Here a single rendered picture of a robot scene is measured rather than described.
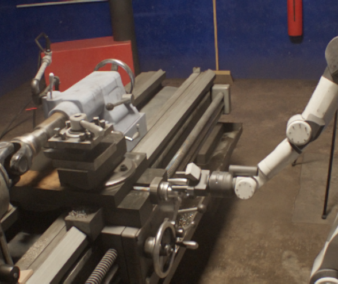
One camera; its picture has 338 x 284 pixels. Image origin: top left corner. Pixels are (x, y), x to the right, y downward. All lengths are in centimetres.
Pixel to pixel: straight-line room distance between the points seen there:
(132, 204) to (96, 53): 311
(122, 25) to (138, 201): 316
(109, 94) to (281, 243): 141
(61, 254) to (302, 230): 182
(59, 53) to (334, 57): 353
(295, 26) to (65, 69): 246
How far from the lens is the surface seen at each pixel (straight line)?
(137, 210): 173
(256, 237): 306
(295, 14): 551
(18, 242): 197
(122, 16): 475
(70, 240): 169
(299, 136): 158
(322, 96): 159
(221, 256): 292
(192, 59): 604
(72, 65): 480
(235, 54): 590
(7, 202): 155
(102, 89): 215
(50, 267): 160
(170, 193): 181
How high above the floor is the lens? 176
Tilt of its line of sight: 24 degrees down
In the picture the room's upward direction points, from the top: 6 degrees counter-clockwise
